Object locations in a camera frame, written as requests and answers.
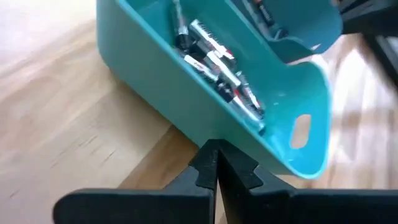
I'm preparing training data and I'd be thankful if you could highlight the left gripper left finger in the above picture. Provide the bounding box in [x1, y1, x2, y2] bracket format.
[52, 139, 220, 224]

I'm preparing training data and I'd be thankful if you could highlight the silver battery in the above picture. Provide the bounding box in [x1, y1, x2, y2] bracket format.
[172, 0, 191, 52]
[183, 55, 219, 83]
[235, 71, 266, 118]
[188, 19, 236, 62]
[205, 50, 243, 88]
[217, 86, 267, 135]

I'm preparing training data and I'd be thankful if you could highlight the black aluminium table frame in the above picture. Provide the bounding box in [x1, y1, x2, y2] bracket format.
[338, 0, 398, 88]

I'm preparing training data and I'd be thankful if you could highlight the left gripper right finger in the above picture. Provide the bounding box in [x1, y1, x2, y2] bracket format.
[217, 139, 398, 224]

